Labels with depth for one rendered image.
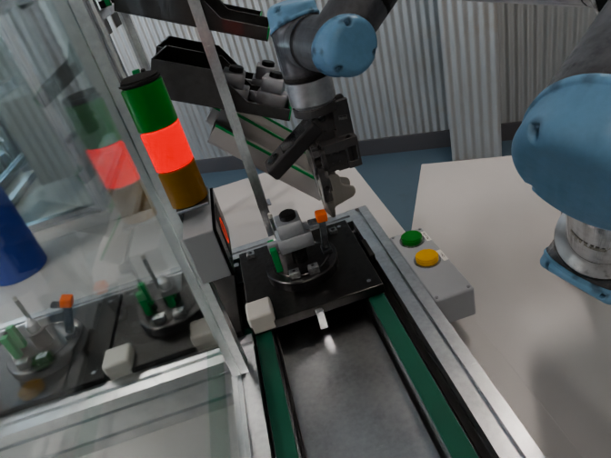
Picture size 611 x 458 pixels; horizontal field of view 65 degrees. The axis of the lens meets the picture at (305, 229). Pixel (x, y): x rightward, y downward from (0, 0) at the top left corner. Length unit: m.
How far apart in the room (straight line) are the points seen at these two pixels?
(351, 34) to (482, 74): 2.49
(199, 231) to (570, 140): 0.40
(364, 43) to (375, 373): 0.48
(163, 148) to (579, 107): 0.41
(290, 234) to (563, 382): 0.49
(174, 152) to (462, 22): 2.57
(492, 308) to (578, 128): 0.62
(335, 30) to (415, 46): 2.74
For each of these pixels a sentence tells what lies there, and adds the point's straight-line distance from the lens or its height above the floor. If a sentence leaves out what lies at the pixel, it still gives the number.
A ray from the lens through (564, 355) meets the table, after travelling 0.88.
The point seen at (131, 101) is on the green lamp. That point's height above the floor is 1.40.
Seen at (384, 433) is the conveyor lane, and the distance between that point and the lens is 0.72.
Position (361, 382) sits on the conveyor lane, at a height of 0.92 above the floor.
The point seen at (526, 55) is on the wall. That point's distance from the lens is 3.39.
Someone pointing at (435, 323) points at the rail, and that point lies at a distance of 0.78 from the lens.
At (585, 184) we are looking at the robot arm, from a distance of 0.39.
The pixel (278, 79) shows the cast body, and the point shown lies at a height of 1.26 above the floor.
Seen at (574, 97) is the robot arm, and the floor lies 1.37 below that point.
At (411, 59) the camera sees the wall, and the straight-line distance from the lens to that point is 3.38.
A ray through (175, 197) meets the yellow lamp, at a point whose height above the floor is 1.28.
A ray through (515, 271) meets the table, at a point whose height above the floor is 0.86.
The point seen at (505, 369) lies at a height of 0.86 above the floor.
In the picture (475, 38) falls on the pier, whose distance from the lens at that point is 3.04.
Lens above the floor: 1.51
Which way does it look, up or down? 31 degrees down
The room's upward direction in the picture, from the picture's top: 16 degrees counter-clockwise
